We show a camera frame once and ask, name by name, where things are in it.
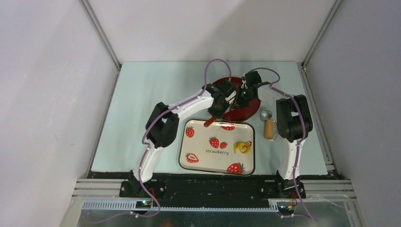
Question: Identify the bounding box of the yellow dough scrap ring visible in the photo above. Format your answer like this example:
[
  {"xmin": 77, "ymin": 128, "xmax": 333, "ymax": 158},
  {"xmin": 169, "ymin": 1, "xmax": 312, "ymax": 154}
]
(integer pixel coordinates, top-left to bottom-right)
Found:
[{"xmin": 234, "ymin": 141, "xmax": 251, "ymax": 156}]

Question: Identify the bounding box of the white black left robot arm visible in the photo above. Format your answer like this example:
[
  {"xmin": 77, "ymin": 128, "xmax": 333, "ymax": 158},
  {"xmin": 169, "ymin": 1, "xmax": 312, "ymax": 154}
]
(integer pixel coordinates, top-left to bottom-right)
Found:
[{"xmin": 131, "ymin": 79, "xmax": 236, "ymax": 197}]

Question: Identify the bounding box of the white strawberry rectangular tray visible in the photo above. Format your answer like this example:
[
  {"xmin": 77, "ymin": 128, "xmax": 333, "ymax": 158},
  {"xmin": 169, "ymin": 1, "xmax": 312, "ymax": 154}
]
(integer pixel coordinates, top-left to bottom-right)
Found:
[{"xmin": 178, "ymin": 120, "xmax": 255, "ymax": 176}]

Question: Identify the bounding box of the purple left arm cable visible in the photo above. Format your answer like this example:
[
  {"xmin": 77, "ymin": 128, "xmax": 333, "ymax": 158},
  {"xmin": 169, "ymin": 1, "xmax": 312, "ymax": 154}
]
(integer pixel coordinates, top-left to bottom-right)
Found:
[{"xmin": 138, "ymin": 58, "xmax": 233, "ymax": 219}]

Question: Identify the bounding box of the wooden dough roller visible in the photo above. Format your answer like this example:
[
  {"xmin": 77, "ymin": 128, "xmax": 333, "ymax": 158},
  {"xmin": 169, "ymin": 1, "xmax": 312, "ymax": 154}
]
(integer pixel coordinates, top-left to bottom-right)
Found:
[{"xmin": 263, "ymin": 119, "xmax": 279, "ymax": 141}]

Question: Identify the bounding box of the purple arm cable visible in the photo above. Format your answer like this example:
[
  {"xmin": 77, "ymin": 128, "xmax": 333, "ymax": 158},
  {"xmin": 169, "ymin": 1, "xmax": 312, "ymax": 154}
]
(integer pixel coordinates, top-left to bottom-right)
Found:
[
  {"xmin": 250, "ymin": 67, "xmax": 319, "ymax": 223},
  {"xmin": 138, "ymin": 58, "xmax": 233, "ymax": 219}
]

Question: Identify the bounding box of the aluminium frame rail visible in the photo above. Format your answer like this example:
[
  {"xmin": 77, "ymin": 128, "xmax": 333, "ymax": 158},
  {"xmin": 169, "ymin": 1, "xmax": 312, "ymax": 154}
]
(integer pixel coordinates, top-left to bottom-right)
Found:
[{"xmin": 72, "ymin": 179, "xmax": 357, "ymax": 213}]

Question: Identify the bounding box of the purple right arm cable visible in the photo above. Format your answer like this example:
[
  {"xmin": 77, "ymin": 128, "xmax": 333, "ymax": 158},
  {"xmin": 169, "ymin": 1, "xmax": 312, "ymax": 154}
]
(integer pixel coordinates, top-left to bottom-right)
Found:
[{"xmin": 250, "ymin": 67, "xmax": 319, "ymax": 223}]

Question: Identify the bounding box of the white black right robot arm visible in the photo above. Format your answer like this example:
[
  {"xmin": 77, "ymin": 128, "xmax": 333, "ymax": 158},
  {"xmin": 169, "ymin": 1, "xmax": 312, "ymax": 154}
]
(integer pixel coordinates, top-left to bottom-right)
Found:
[{"xmin": 234, "ymin": 68, "xmax": 313, "ymax": 198}]

